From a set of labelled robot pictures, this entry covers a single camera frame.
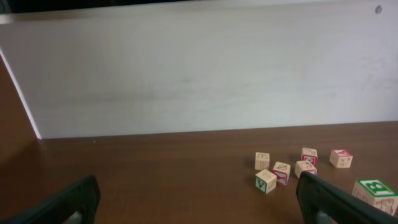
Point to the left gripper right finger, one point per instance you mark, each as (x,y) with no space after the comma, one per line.
(321,202)

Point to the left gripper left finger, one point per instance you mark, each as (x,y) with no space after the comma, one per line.
(83,197)

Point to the wooden block red Y side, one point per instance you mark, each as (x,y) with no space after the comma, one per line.
(377,193)

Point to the wooden block red bottom centre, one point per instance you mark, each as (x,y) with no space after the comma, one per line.
(304,166)

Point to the wooden block red letter A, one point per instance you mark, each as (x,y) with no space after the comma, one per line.
(341,158)

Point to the wooden block red upper centre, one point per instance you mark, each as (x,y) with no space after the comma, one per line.
(309,154)

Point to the wooden block red side tilted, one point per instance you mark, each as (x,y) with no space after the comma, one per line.
(282,171)

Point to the wooden block green V side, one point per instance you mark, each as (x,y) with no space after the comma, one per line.
(265,181)

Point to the plain wooden block far left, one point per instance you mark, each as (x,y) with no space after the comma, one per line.
(262,161)

